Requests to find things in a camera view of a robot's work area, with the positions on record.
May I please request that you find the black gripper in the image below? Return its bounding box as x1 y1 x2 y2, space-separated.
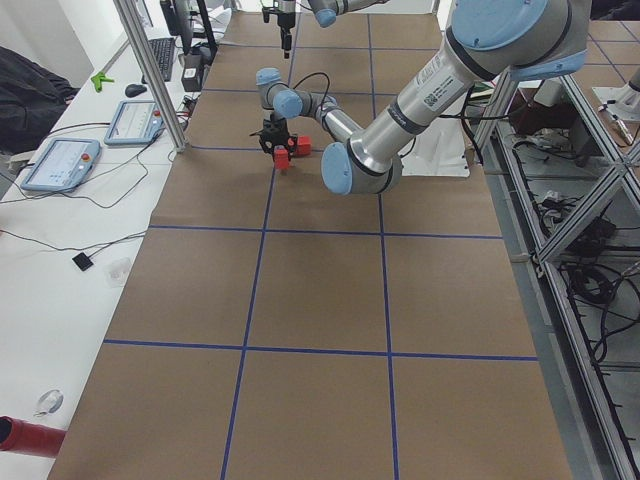
252 113 298 153
262 0 295 59

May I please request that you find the red block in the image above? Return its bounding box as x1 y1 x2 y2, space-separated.
272 146 291 171
293 135 312 157

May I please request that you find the black monitor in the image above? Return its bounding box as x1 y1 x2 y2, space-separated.
159 0 218 59

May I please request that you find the black keyboard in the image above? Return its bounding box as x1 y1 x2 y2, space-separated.
148 37 175 82

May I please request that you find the far teach pendant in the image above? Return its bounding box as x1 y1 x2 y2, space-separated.
104 100 164 147

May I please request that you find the teach pendant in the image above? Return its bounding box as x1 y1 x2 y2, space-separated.
104 100 164 147
20 138 101 193

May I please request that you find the black computer mouse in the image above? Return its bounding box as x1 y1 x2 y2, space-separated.
124 84 147 98

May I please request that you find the green plastic clamp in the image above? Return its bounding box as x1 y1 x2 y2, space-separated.
90 71 115 93

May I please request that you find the near teach pendant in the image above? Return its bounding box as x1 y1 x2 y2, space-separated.
20 138 101 193

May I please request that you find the small black square pad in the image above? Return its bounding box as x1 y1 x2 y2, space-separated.
72 252 94 272

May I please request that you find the red cylinder at table edge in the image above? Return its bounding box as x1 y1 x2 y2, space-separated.
1 416 66 458

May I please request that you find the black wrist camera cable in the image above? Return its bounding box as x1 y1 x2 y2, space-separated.
289 72 334 109

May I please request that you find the aluminium frame post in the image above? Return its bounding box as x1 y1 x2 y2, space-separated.
113 0 187 153

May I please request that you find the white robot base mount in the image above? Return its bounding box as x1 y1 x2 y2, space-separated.
400 118 470 178

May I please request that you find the aluminium frame rail structure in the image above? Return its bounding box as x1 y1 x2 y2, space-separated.
474 19 640 480

